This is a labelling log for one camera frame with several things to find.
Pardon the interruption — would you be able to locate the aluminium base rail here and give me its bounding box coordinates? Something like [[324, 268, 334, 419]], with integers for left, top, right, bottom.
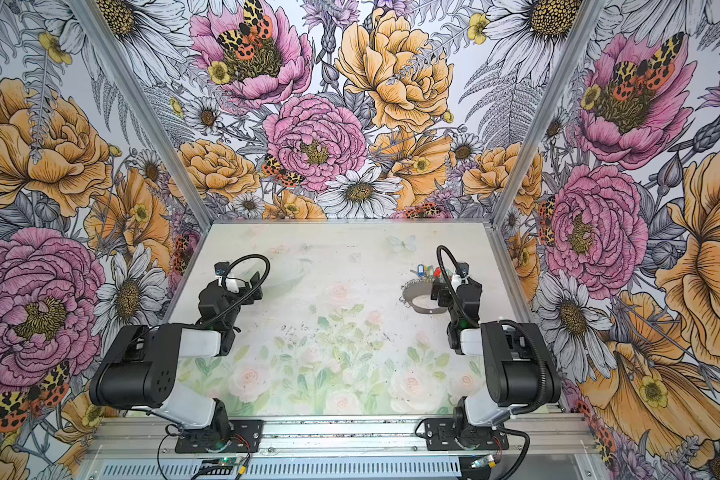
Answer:
[[85, 413, 597, 461]]

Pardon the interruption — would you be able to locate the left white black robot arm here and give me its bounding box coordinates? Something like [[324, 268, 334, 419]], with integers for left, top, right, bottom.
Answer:
[[89, 273, 264, 450]]

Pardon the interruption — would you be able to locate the black corrugated cable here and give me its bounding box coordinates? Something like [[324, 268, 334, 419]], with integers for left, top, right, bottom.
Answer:
[[200, 253, 272, 330], [435, 244, 464, 328]]

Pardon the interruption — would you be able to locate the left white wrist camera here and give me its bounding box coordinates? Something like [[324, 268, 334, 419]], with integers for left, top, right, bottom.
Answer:
[[214, 261, 239, 293]]

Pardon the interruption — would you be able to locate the right black corrugated cable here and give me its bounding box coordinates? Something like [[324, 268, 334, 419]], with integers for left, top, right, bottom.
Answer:
[[435, 244, 464, 328]]

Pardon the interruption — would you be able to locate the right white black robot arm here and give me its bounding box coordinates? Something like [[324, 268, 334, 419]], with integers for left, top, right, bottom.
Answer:
[[423, 276, 561, 451]]

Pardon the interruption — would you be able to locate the large metal keyring with keys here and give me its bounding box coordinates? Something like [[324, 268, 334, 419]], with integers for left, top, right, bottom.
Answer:
[[399, 264, 447, 315]]

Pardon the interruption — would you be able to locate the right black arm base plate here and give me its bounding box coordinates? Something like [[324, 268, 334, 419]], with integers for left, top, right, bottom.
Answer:
[[415, 417, 509, 452]]

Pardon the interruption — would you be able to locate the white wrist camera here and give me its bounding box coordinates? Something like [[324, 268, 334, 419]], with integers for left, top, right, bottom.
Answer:
[[450, 262, 469, 290], [214, 261, 239, 293]]

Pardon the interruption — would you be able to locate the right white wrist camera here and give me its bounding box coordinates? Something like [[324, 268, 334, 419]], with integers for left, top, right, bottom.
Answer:
[[450, 262, 469, 290]]

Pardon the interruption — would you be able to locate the left black corrugated cable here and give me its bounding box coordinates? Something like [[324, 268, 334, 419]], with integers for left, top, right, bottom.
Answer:
[[200, 253, 272, 330]]

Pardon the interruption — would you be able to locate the green circuit board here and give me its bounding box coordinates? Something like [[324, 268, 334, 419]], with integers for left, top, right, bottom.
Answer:
[[193, 457, 249, 479]]

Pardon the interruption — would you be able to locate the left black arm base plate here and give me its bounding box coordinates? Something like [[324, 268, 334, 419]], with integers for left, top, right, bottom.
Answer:
[[175, 419, 265, 454]]

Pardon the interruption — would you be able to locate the white vented panel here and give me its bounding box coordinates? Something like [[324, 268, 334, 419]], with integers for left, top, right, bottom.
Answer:
[[88, 456, 462, 479]]

